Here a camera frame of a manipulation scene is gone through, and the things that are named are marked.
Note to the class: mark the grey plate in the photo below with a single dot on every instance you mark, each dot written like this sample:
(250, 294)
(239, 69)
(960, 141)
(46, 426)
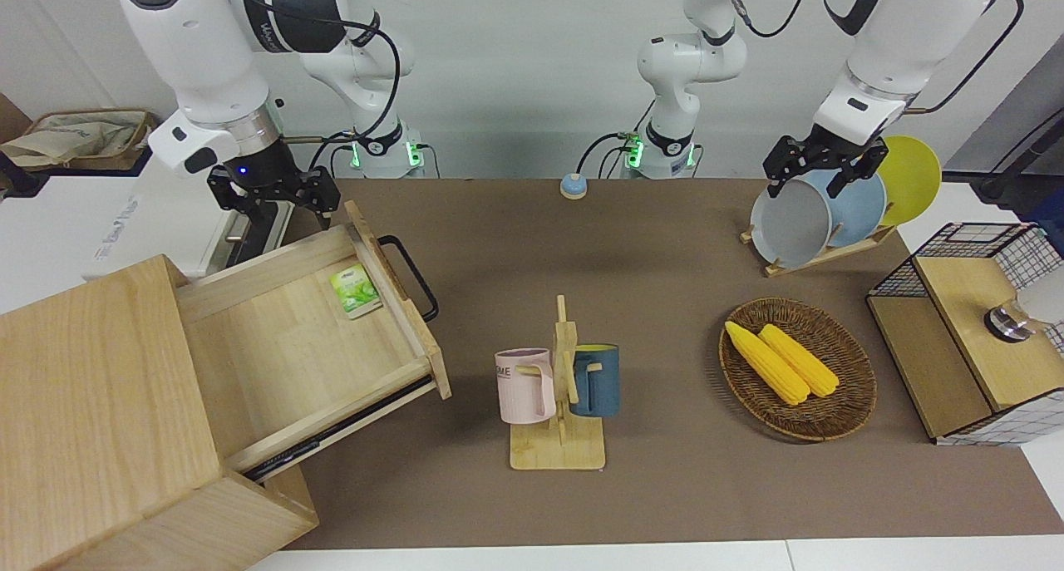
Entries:
(790, 226)

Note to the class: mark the light wooden cabinet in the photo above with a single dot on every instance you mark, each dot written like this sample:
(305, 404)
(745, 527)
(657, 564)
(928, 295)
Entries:
(91, 405)

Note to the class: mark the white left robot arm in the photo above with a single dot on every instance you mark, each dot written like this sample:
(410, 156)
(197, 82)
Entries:
(906, 39)

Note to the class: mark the yellow plate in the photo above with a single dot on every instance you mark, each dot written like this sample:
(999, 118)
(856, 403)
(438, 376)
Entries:
(913, 176)

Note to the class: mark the white toaster oven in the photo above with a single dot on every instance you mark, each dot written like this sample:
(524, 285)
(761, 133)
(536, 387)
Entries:
(100, 222)

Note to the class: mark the wooden plate rack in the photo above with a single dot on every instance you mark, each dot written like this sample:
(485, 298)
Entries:
(819, 257)

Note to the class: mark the light blue plate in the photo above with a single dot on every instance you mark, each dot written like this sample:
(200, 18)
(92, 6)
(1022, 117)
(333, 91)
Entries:
(856, 209)

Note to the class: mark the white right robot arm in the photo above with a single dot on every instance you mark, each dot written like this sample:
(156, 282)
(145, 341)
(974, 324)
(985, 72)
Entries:
(199, 47)

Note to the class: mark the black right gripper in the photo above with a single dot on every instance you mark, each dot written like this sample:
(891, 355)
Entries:
(274, 184)

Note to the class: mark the wooden mug rack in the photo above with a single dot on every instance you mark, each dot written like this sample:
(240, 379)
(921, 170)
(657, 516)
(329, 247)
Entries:
(559, 450)

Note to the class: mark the pink mug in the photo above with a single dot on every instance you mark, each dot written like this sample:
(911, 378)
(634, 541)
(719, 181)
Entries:
(522, 388)

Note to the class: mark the green tea bag packet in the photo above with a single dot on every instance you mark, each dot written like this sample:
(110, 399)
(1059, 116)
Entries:
(356, 292)

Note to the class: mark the yellow corn cob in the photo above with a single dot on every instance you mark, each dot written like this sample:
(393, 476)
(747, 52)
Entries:
(802, 361)
(765, 363)

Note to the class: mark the black stand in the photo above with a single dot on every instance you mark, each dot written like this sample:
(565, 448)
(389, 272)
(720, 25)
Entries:
(1027, 172)

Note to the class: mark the brown box with cloth bag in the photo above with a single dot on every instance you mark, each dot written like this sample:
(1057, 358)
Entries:
(79, 135)

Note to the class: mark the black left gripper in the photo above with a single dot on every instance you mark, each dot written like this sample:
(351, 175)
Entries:
(827, 151)

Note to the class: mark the brown table mat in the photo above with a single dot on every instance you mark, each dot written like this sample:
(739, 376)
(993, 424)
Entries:
(665, 488)

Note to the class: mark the brown wicker basket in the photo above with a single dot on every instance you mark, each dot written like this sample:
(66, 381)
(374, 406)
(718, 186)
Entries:
(844, 405)

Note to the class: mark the small blue round button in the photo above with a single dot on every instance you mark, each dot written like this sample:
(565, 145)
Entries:
(573, 187)

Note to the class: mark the white lamp with metal base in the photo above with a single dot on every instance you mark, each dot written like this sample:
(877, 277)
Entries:
(1031, 309)

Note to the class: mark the light wooden drawer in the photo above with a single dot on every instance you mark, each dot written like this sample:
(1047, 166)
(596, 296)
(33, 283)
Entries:
(283, 363)

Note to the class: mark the blue mug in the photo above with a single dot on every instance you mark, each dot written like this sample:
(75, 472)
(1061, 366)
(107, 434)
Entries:
(603, 384)

